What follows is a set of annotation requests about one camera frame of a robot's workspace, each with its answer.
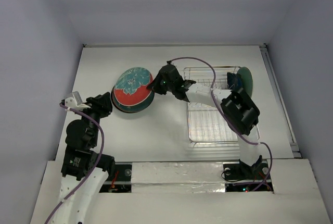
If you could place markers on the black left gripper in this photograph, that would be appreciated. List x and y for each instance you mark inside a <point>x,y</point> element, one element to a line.
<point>101,103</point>

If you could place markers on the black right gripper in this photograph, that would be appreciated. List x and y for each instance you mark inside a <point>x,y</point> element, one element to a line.
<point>158,81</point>

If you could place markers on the brown striped rim plate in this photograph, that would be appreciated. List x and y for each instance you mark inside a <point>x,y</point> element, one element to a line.
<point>114,101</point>

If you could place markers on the dark blue leaf dish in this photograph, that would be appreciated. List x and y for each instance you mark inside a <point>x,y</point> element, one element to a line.
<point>234,81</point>

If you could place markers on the mint green flower plate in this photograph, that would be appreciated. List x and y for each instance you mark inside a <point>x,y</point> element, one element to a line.
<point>245,80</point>

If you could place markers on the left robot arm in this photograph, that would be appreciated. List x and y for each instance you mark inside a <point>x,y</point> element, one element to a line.
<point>83,170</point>

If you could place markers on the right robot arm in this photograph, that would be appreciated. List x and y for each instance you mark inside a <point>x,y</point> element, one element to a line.
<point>234,104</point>

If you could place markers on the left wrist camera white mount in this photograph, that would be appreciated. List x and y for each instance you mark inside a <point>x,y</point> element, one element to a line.
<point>74,101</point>

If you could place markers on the wire dish rack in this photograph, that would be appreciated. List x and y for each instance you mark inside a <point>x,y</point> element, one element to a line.
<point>206,127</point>

